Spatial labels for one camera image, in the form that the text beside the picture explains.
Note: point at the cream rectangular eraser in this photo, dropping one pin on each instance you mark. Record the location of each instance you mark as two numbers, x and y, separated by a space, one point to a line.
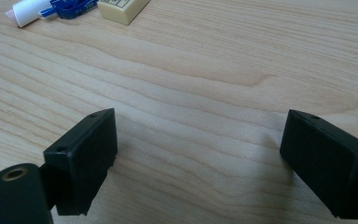
122 10

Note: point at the white glue stick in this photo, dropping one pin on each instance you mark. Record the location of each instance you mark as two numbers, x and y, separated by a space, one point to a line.
28 12

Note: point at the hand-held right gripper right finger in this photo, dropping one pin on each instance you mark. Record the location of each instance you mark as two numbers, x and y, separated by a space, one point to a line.
326 161

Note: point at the blue correction tape dispenser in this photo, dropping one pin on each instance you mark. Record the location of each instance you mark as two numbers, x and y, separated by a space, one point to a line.
71 7

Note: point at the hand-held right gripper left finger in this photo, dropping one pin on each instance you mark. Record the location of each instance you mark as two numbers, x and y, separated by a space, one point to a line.
80 161

